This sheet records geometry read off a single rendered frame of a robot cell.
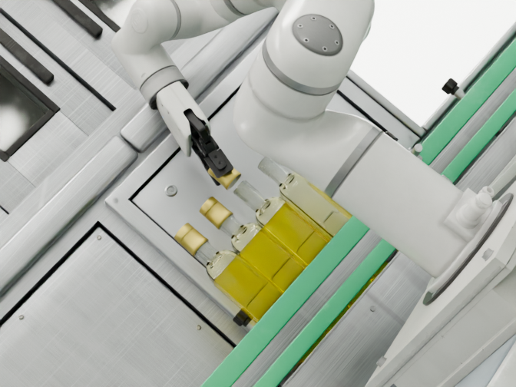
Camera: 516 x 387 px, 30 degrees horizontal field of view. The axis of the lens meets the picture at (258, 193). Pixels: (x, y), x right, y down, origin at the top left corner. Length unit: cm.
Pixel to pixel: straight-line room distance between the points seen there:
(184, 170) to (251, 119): 65
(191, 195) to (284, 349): 42
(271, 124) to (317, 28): 12
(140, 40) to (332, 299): 53
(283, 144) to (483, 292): 29
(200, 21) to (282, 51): 64
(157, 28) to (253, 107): 53
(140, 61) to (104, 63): 23
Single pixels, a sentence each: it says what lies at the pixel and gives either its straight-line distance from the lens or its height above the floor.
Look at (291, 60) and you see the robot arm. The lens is 100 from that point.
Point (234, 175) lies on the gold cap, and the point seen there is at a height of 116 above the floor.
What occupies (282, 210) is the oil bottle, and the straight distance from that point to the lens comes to 153.
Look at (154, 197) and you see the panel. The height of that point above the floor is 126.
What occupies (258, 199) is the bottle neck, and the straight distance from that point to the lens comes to 154.
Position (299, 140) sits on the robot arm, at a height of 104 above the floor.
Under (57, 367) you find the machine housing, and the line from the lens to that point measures 168.
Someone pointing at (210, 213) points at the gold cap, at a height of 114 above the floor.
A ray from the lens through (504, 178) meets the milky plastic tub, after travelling 137.
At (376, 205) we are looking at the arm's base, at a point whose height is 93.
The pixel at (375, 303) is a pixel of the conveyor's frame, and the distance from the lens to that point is 138.
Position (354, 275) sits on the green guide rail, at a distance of 140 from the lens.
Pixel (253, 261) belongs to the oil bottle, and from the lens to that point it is 151.
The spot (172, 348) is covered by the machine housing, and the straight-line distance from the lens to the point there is 167.
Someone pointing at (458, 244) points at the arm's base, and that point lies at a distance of 104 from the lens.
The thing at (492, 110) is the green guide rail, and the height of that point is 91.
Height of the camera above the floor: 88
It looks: 8 degrees up
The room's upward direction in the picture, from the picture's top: 49 degrees counter-clockwise
